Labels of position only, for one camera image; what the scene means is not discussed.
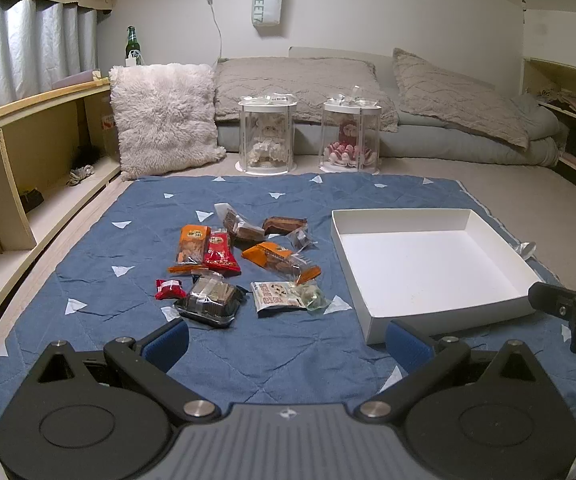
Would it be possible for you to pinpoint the small red white candy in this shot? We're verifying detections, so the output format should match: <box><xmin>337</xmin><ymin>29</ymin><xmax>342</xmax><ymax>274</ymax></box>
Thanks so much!
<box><xmin>154</xmin><ymin>280</ymin><xmax>186</xmax><ymax>300</ymax></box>

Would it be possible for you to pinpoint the black tray cake package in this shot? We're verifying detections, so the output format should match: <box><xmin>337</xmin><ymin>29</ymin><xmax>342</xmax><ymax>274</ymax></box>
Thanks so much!
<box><xmin>174</xmin><ymin>274</ymin><xmax>249</xmax><ymax>328</ymax></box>

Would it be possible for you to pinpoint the small green candy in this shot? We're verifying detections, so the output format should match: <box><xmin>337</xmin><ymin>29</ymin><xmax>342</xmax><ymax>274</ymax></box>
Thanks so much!
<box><xmin>294</xmin><ymin>284</ymin><xmax>329</xmax><ymax>311</ymax></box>

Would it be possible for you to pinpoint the red snack pack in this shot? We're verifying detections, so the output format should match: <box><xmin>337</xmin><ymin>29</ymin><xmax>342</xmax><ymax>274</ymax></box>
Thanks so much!
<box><xmin>203</xmin><ymin>230</ymin><xmax>241</xmax><ymax>275</ymax></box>

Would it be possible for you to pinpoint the orange snack pack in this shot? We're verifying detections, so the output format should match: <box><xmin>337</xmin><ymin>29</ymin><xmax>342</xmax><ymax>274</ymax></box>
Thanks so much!
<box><xmin>241</xmin><ymin>242</ymin><xmax>322</xmax><ymax>285</ymax></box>
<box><xmin>168</xmin><ymin>224</ymin><xmax>211</xmax><ymax>275</ymax></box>

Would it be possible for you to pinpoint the white soup packet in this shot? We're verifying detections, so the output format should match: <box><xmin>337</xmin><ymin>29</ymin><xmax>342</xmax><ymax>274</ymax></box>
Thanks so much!
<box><xmin>251</xmin><ymin>282</ymin><xmax>306</xmax><ymax>318</ymax></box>

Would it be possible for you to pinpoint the clear pastry cake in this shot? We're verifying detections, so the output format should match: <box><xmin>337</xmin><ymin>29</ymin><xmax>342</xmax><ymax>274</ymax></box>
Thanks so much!
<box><xmin>214</xmin><ymin>203</ymin><xmax>265</xmax><ymax>244</ymax></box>

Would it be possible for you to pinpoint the small clear candy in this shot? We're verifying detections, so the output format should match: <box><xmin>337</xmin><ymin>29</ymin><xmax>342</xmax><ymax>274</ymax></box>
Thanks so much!
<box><xmin>286</xmin><ymin>226</ymin><xmax>317</xmax><ymax>252</ymax></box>

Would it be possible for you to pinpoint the brown gold snack bar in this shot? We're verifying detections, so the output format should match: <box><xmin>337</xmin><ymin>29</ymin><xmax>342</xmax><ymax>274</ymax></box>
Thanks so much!
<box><xmin>262</xmin><ymin>217</ymin><xmax>308</xmax><ymax>236</ymax></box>

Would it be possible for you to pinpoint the white shallow cardboard box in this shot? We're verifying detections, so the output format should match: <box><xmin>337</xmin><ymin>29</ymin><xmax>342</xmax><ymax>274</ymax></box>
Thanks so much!
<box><xmin>331</xmin><ymin>208</ymin><xmax>540</xmax><ymax>344</ymax></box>

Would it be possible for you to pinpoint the blue quilted triangle mat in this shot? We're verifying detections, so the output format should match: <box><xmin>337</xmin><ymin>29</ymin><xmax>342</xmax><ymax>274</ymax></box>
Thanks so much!
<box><xmin>0</xmin><ymin>172</ymin><xmax>576</xmax><ymax>463</ymax></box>

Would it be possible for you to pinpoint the black item on shelf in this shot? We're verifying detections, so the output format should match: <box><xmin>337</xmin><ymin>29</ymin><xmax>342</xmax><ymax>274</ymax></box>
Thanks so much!
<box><xmin>19</xmin><ymin>188</ymin><xmax>44</xmax><ymax>212</ymax></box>

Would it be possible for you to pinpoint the clear case red plush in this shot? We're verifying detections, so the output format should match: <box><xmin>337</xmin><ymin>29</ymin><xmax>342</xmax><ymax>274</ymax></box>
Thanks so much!
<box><xmin>318</xmin><ymin>86</ymin><xmax>381</xmax><ymax>174</ymax></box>

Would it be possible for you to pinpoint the beige textured pillow right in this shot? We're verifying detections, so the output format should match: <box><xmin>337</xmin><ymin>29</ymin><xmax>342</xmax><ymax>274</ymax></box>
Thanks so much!
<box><xmin>393</xmin><ymin>48</ymin><xmax>529</xmax><ymax>150</ymax></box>

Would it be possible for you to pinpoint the beige textured pillow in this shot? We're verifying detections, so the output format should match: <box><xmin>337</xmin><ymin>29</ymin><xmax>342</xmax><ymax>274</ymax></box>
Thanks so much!
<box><xmin>393</xmin><ymin>48</ymin><xmax>529</xmax><ymax>150</ymax></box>
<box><xmin>215</xmin><ymin>56</ymin><xmax>399</xmax><ymax>132</ymax></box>

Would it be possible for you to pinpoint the fluffy white pillow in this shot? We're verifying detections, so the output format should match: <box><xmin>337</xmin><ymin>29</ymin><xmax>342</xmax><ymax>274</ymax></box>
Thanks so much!
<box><xmin>109</xmin><ymin>63</ymin><xmax>226</xmax><ymax>180</ymax></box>

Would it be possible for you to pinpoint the clear case white plush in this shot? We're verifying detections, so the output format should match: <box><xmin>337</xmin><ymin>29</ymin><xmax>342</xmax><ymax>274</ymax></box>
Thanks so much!
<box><xmin>236</xmin><ymin>93</ymin><xmax>298</xmax><ymax>176</ymax></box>

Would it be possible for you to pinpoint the beige textured pillow left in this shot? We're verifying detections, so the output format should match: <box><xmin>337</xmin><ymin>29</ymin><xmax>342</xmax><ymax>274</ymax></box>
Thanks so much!
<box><xmin>215</xmin><ymin>56</ymin><xmax>399</xmax><ymax>132</ymax></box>

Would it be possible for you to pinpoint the green glass bottle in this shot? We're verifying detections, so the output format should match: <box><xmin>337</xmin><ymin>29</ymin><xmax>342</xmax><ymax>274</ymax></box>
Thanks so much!
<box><xmin>125</xmin><ymin>25</ymin><xmax>143</xmax><ymax>66</ymax></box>

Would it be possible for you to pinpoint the grey curtain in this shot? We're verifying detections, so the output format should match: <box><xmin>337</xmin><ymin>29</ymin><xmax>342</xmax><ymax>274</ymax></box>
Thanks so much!
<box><xmin>0</xmin><ymin>0</ymin><xmax>98</xmax><ymax>106</ymax></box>

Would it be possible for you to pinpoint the rope bundle on shelf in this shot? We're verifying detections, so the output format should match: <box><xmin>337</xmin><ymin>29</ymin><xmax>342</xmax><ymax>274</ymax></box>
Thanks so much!
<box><xmin>66</xmin><ymin>164</ymin><xmax>96</xmax><ymax>188</ymax></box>

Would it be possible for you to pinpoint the white hanging cable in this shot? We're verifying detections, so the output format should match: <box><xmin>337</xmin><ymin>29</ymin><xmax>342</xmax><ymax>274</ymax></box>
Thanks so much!
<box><xmin>200</xmin><ymin>0</ymin><xmax>224</xmax><ymax>61</ymax></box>

